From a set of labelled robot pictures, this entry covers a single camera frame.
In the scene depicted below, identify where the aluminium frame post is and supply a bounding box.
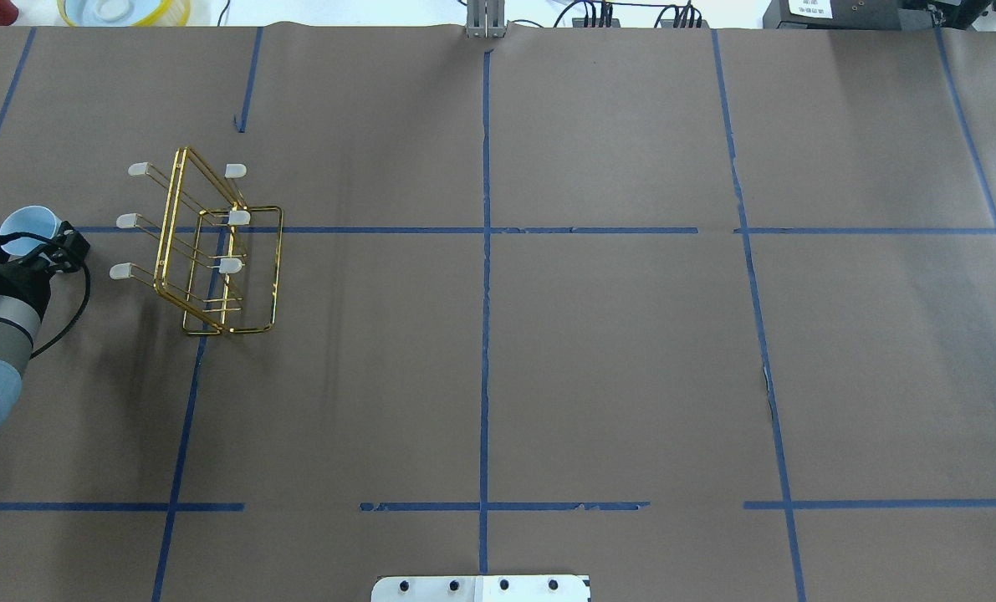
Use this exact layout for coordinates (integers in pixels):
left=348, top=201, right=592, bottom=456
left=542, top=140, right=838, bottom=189
left=461, top=0, right=508, bottom=39

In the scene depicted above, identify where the black desktop computer box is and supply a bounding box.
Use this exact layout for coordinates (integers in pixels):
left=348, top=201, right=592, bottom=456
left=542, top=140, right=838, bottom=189
left=762, top=1, right=937, bottom=31

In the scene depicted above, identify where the light blue plastic cup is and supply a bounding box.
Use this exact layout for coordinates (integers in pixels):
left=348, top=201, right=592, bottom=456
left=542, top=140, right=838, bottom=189
left=0, top=205, right=63, bottom=257

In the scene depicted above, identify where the yellow rimmed bowl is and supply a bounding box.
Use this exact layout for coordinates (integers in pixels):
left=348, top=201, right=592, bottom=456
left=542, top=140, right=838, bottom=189
left=56, top=0, right=192, bottom=28

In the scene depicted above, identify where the gold wire cup holder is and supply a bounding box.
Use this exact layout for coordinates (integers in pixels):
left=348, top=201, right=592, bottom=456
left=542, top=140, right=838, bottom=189
left=109, top=147, right=286, bottom=336

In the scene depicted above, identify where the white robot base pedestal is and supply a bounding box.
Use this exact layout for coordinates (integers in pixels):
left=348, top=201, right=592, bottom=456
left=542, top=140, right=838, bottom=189
left=370, top=574, right=592, bottom=601

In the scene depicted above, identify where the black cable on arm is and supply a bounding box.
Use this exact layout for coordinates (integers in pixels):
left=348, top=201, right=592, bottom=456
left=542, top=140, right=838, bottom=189
left=28, top=259, right=92, bottom=360

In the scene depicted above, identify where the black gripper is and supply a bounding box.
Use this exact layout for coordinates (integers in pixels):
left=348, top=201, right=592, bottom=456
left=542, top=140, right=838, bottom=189
left=0, top=222, right=91, bottom=312

